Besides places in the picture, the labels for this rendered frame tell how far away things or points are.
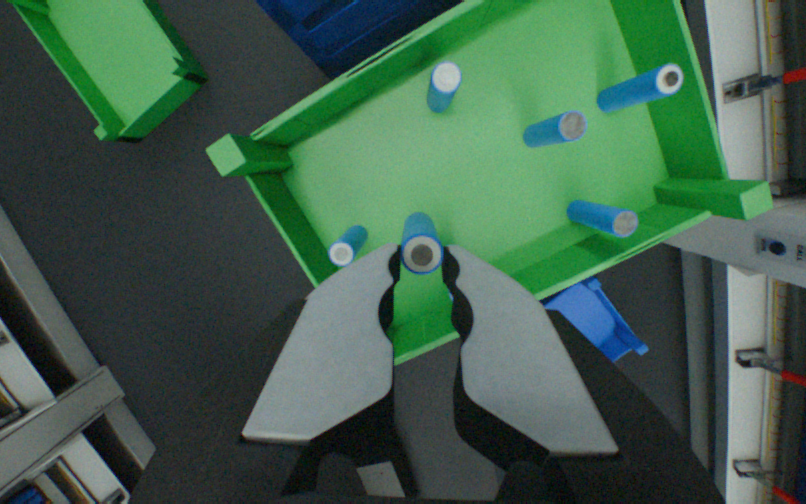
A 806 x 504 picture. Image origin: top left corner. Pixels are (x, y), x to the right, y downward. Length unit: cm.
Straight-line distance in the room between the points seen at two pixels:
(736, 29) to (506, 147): 42
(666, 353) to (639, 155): 65
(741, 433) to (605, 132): 72
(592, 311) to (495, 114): 56
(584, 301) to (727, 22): 48
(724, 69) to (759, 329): 42
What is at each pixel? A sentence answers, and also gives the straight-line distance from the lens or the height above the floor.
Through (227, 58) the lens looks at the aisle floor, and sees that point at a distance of 70.
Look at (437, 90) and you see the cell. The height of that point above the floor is 39.
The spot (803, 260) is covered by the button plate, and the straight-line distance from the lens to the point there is 60.
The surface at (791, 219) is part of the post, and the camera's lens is 59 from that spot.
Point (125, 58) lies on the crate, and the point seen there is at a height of 0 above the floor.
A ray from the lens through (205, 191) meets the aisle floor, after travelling 72.
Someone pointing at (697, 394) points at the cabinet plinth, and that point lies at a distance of 99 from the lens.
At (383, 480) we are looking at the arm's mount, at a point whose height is 13.
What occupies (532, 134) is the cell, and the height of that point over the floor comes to 35.
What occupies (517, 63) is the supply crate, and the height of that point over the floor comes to 32.
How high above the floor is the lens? 58
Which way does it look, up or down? 75 degrees down
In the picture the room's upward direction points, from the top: 173 degrees counter-clockwise
